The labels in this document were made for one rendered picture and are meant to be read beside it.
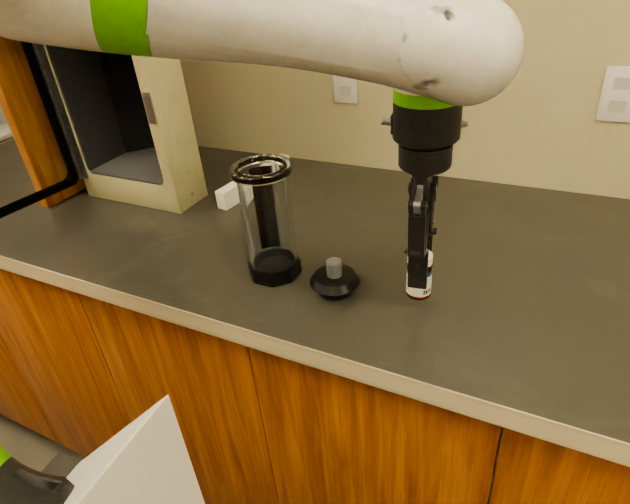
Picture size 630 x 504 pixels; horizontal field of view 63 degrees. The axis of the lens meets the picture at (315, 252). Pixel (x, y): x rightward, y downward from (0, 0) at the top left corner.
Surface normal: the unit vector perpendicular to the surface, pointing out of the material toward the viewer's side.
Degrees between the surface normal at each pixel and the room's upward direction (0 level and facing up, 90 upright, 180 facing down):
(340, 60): 117
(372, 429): 90
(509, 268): 0
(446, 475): 90
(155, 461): 90
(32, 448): 0
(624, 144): 90
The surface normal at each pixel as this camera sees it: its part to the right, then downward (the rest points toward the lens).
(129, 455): 0.92, 0.15
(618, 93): -0.45, 0.51
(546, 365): -0.07, -0.84
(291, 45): 0.07, 0.81
